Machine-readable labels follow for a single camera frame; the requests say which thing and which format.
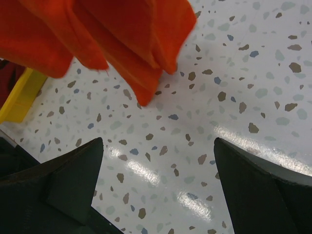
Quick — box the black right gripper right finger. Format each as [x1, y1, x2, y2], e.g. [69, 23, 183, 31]
[214, 138, 312, 234]

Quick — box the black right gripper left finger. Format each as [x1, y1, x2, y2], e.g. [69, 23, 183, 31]
[0, 137, 120, 234]

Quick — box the dark red t-shirt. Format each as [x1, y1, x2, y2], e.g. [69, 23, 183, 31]
[0, 59, 25, 107]

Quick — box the yellow plastic bin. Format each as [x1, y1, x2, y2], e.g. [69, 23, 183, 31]
[0, 68, 47, 123]

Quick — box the orange t-shirt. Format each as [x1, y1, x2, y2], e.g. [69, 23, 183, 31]
[0, 0, 196, 106]

